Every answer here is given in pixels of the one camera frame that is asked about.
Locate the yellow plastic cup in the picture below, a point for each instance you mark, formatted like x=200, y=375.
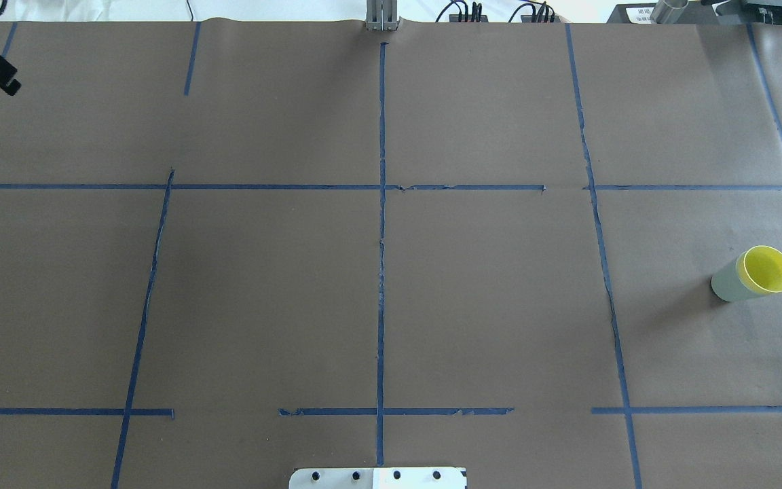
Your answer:
x=759, y=270

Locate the metal cup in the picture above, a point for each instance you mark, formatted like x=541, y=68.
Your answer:
x=668, y=11

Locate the green plastic cup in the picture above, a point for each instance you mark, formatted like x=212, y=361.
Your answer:
x=727, y=284

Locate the aluminium frame post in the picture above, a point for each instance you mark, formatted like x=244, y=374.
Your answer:
x=382, y=15

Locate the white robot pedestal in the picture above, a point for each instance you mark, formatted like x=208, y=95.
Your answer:
x=380, y=477

